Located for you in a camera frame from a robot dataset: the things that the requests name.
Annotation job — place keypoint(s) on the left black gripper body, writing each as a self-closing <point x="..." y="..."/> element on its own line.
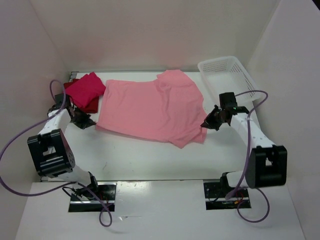
<point x="80" y="119"/>

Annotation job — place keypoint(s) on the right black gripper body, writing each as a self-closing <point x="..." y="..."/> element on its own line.
<point x="223" y="121"/>

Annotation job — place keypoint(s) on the red t-shirt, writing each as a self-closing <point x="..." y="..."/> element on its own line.
<point x="85" y="99"/>

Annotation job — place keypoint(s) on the light pink t-shirt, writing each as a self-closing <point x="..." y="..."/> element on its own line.
<point x="168" y="109"/>

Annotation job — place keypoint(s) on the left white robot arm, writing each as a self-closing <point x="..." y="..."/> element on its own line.
<point x="51" y="153"/>

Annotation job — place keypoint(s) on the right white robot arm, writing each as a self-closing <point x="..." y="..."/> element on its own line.
<point x="265" y="163"/>

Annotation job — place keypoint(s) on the white plastic basket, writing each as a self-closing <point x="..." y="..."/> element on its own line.
<point x="227" y="74"/>

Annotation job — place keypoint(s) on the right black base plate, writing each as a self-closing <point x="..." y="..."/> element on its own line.
<point x="215" y="197"/>

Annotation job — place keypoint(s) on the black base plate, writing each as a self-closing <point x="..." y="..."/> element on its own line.
<point x="215" y="197"/>
<point x="81" y="201"/>

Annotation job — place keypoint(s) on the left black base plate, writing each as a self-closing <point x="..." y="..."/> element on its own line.
<point x="81" y="201"/>

